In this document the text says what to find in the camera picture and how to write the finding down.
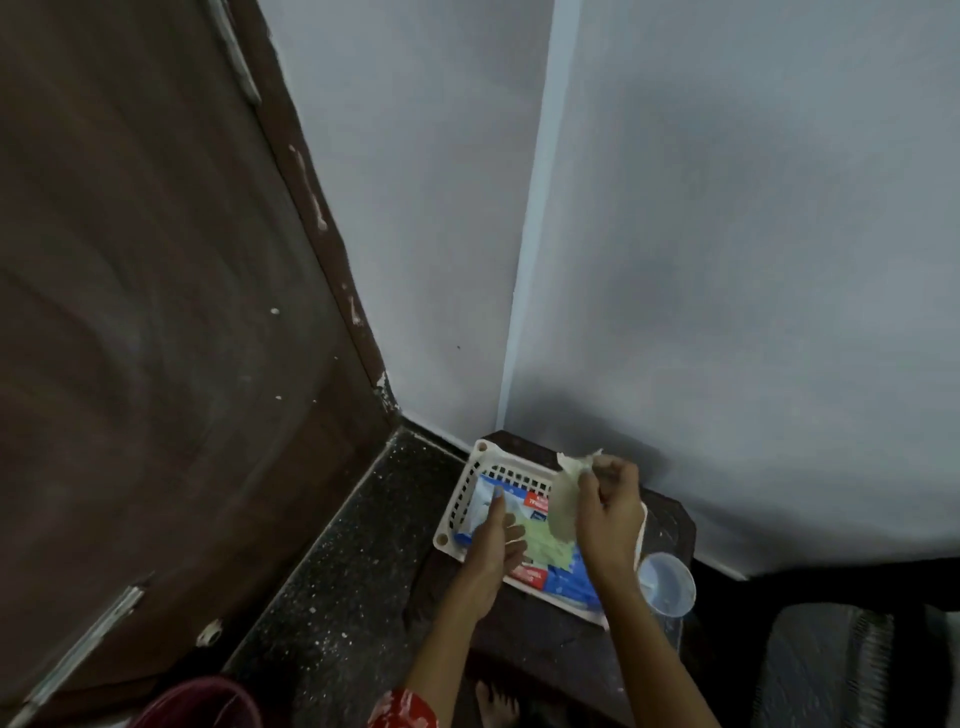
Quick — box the person's left hand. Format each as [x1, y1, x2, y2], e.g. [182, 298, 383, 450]
[463, 491, 528, 610]

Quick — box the person's right hand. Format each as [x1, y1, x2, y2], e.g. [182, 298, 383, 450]
[573, 454, 648, 582]

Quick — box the pale green plastic glove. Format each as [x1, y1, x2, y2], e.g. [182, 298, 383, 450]
[549, 448, 606, 543]

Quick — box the person's left forearm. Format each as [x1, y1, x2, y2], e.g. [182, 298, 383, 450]
[401, 588, 502, 710]

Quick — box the person's right forearm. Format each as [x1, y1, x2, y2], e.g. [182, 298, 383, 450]
[588, 562, 723, 728]

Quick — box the white plastic basket tray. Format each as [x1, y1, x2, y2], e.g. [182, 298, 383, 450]
[433, 439, 650, 630]

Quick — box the pale green glove stack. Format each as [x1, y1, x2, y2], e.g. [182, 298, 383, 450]
[513, 510, 580, 573]

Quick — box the blue and red glove packet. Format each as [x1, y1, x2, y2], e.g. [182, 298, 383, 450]
[466, 480, 603, 610]

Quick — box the clear plastic cup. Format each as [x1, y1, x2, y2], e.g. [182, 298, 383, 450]
[636, 552, 698, 652]

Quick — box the dark brown wooden stool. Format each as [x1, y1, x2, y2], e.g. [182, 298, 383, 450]
[405, 429, 699, 728]

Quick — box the person's foot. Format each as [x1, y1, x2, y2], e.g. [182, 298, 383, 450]
[474, 679, 521, 728]

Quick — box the black chair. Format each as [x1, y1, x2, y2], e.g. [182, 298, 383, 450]
[678, 553, 960, 728]

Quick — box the red patterned sleeve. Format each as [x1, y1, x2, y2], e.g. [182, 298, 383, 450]
[366, 688, 442, 728]

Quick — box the grey striped cloth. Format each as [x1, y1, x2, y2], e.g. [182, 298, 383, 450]
[771, 602, 960, 728]

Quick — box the red plastic bucket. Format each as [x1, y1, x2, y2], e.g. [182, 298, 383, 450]
[129, 676, 262, 728]

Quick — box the brown wooden door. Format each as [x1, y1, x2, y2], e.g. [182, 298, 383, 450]
[0, 0, 402, 728]

